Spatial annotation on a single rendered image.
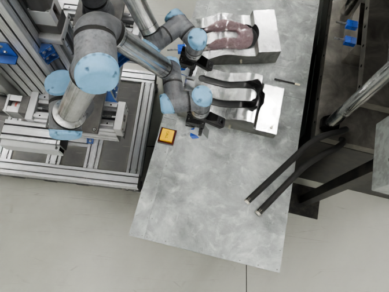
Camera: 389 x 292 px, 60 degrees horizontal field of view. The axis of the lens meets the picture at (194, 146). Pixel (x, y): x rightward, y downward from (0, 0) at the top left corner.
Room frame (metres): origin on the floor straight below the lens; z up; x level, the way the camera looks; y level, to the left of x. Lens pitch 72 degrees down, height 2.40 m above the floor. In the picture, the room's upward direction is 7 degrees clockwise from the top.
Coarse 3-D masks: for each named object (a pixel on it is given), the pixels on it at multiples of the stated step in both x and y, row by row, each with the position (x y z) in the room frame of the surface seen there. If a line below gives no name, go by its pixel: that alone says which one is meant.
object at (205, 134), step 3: (204, 126) 0.58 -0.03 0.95; (192, 129) 0.57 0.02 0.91; (204, 129) 0.56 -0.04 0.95; (207, 129) 0.57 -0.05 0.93; (204, 132) 0.55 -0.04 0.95; (207, 132) 0.56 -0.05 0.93; (183, 135) 0.55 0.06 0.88; (186, 135) 0.55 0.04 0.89; (189, 135) 0.55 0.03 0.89; (192, 135) 0.54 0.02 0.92; (195, 135) 0.54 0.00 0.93; (204, 135) 0.54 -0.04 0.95; (207, 135) 0.55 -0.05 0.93; (192, 138) 0.53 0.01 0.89; (201, 138) 0.53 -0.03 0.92; (204, 138) 0.53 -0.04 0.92; (207, 138) 0.53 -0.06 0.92
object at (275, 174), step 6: (300, 150) 0.54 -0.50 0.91; (294, 156) 0.51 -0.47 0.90; (288, 162) 0.48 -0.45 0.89; (282, 168) 0.45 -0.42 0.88; (276, 174) 0.42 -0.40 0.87; (270, 180) 0.39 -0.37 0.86; (264, 186) 0.36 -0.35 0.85; (252, 192) 0.33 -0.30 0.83; (258, 192) 0.33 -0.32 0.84; (246, 198) 0.30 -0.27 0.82; (252, 198) 0.30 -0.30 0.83
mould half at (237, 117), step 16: (224, 80) 0.87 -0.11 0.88; (240, 80) 0.86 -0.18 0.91; (224, 96) 0.78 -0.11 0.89; (240, 96) 0.77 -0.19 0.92; (272, 96) 0.82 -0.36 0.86; (224, 112) 0.69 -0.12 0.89; (240, 112) 0.68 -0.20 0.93; (256, 112) 0.72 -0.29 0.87; (272, 112) 0.74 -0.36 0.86; (240, 128) 0.64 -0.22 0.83; (256, 128) 0.64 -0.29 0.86
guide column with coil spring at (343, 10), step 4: (348, 0) 1.47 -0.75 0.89; (352, 0) 1.46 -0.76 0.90; (356, 0) 1.45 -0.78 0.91; (344, 4) 1.48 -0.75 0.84; (348, 4) 1.46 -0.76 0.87; (352, 4) 1.45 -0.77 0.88; (344, 8) 1.46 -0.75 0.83; (348, 8) 1.45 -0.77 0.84; (352, 8) 1.46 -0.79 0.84; (340, 12) 1.47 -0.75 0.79; (344, 12) 1.45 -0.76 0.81; (348, 12) 1.45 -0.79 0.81
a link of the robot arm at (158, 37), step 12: (132, 0) 0.82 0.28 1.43; (144, 0) 0.84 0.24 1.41; (132, 12) 0.80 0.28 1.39; (144, 12) 0.81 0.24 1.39; (144, 24) 0.79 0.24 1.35; (156, 24) 0.81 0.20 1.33; (144, 36) 0.77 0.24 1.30; (156, 36) 0.77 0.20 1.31; (168, 36) 0.80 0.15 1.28; (156, 48) 0.74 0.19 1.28
